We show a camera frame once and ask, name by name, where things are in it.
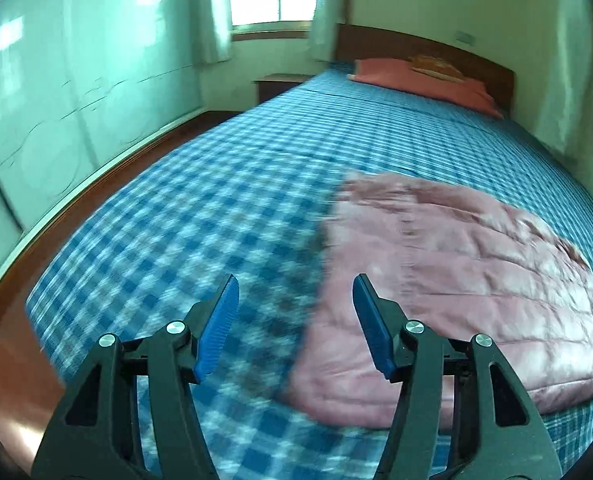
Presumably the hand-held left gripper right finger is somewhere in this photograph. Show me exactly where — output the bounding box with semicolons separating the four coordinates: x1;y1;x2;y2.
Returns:
352;273;563;480

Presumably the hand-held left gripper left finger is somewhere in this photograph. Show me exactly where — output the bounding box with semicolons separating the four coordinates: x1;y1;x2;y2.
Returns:
31;274;240;480

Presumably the pink quilted down jacket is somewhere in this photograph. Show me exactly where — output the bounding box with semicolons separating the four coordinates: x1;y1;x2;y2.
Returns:
281;172;593;429

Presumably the bed with blue plaid sheet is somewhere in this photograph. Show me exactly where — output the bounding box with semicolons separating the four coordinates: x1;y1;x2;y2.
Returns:
24;62;593;480

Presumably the wooden nightstand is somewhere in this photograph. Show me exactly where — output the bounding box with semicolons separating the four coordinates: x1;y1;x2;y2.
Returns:
253;74;318;106

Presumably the small brown patterned cushion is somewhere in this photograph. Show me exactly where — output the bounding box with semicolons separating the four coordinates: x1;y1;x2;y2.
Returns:
407;54;465;81

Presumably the dark wooden headboard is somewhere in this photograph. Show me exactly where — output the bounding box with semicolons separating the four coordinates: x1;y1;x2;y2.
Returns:
336;24;516;120

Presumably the wardrobe with circle-patterned doors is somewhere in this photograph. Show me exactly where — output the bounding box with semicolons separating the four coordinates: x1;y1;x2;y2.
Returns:
0;0;208;243

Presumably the light green curtain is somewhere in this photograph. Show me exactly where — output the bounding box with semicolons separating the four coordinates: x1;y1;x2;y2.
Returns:
308;0;353;64
533;0;593;157
195;0;235;64

